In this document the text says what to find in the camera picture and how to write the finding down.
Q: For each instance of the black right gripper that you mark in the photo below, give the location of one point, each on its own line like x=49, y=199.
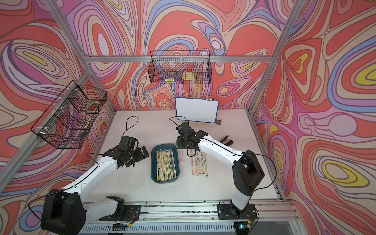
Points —
x=179, y=144

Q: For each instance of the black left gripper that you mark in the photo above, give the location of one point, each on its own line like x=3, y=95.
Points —
x=140, y=155

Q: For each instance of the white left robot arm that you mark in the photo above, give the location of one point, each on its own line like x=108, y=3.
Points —
x=65, y=211

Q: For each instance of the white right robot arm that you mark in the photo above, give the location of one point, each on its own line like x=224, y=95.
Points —
x=247, y=171

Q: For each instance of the teal plastic storage box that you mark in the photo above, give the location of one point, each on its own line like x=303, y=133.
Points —
x=164, y=164

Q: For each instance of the small white whiteboard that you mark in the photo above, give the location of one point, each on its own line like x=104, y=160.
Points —
x=196, y=110

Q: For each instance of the black stapler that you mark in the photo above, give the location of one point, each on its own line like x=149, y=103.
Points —
x=226, y=141

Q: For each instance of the wooden whiteboard stand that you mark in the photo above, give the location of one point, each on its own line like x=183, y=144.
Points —
x=196, y=91

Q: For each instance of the black wire basket left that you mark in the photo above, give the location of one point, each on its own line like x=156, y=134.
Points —
x=68, y=120

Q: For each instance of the black wire basket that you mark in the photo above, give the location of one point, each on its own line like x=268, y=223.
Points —
x=180, y=66
x=68, y=120

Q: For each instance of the black wire basket back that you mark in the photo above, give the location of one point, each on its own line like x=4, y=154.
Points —
x=180, y=66

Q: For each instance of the aluminium frame post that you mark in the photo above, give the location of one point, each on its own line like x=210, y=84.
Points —
x=61, y=20

